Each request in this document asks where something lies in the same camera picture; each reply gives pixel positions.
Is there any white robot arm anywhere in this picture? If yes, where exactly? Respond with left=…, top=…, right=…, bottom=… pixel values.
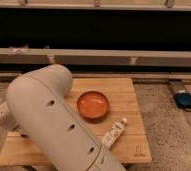
left=0, top=64, right=126, bottom=171

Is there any white tube bottle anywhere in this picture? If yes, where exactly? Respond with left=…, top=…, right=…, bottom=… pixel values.
left=101, top=118, right=127, bottom=149

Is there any orange bowl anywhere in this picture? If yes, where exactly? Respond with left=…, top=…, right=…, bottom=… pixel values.
left=77, top=91, right=109, bottom=120

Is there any blue device on floor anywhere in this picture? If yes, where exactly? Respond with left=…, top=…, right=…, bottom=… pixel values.
left=174, top=93, right=191, bottom=108

